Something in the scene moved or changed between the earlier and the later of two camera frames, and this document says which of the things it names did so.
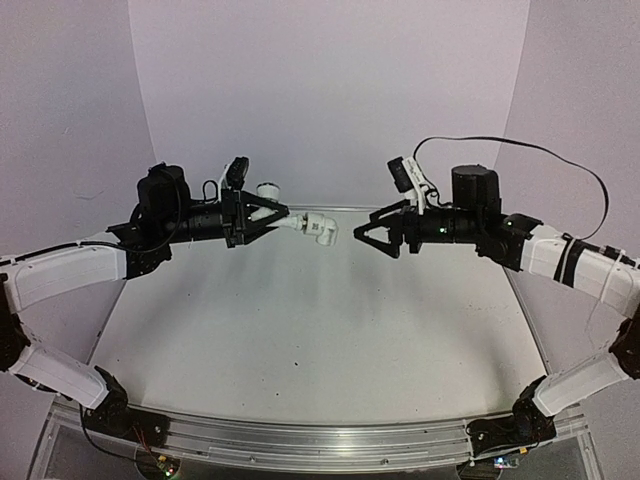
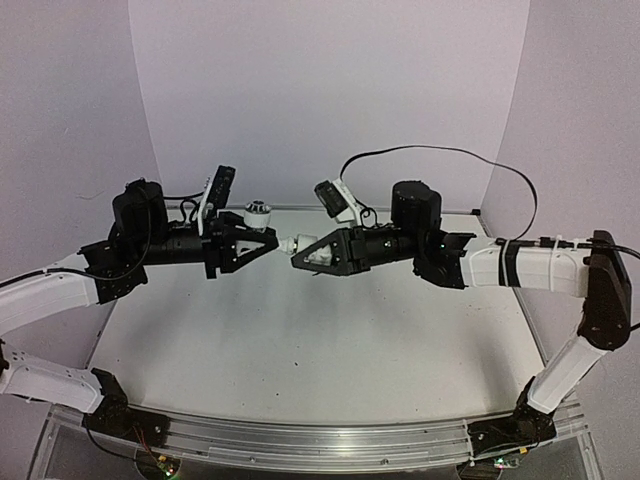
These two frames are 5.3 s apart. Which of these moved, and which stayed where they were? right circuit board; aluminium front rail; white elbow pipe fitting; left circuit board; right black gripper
Moved: right black gripper; white elbow pipe fitting
Stayed: left circuit board; aluminium front rail; right circuit board
